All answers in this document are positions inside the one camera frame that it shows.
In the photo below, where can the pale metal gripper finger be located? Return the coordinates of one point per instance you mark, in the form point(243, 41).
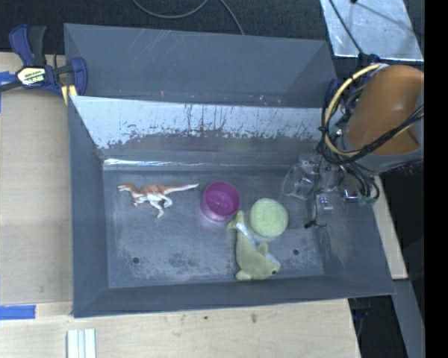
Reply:
point(324, 202)
point(349, 195)

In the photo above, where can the clear glass cup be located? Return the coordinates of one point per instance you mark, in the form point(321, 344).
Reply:
point(298, 185)

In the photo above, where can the green ball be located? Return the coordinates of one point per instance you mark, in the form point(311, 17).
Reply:
point(269, 217)

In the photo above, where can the green plush toy animal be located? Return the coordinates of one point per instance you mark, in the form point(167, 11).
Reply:
point(252, 260)

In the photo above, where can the purple plastic cup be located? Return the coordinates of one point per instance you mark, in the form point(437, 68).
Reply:
point(220, 202)

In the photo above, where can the grey metal bin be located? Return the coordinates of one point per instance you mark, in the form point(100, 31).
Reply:
point(171, 244)

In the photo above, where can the orange and white toy dinosaur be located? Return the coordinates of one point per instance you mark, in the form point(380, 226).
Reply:
point(151, 191)

